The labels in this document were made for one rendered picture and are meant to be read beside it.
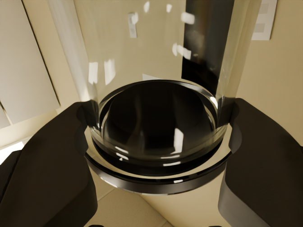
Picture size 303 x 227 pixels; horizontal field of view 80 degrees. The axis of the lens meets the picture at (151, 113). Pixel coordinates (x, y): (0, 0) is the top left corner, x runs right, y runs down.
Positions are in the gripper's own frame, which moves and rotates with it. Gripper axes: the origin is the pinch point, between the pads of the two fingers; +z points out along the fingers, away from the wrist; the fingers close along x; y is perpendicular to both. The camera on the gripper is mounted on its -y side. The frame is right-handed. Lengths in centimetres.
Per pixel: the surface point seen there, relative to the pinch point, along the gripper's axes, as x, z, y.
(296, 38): 37, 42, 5
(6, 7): -164, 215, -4
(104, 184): -60, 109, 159
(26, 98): -172, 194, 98
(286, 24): 34, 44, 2
